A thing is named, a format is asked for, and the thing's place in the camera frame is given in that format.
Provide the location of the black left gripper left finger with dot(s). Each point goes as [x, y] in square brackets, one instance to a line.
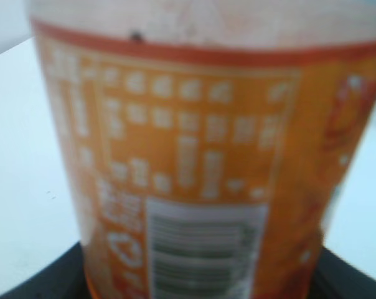
[64, 278]

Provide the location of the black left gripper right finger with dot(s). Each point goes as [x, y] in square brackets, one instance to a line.
[333, 278]

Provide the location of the orange soda plastic bottle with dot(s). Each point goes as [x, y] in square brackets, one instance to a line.
[205, 141]

